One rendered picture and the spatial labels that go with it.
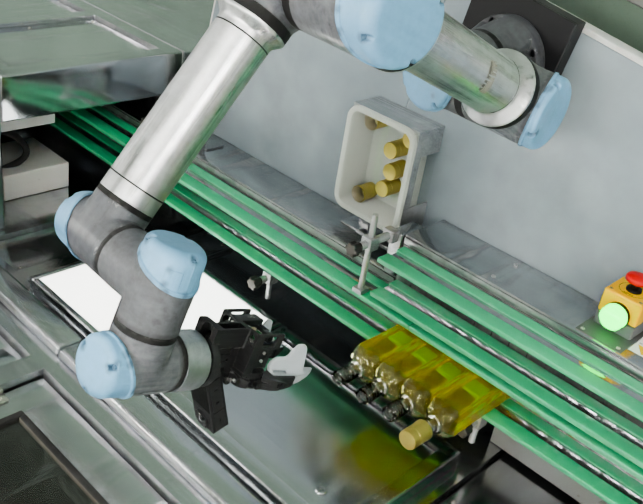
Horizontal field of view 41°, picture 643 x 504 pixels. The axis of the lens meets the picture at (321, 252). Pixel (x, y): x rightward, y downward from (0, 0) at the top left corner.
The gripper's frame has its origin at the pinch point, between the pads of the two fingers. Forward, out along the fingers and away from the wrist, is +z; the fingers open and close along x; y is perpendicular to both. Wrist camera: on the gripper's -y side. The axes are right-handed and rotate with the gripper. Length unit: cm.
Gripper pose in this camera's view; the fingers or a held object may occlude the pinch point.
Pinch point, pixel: (288, 363)
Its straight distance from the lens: 123.5
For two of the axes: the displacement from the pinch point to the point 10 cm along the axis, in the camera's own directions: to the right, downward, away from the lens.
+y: 3.8, -8.9, -2.4
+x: -7.0, -4.5, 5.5
